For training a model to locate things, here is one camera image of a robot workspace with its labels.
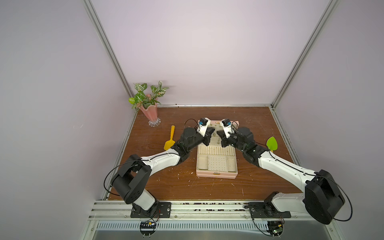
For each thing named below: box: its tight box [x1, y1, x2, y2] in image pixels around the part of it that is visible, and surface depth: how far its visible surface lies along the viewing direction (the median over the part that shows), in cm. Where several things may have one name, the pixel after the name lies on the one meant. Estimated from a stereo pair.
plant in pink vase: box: [128, 81, 169, 128], surface depth 96 cm
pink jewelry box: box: [196, 121, 239, 180], surface depth 84 cm
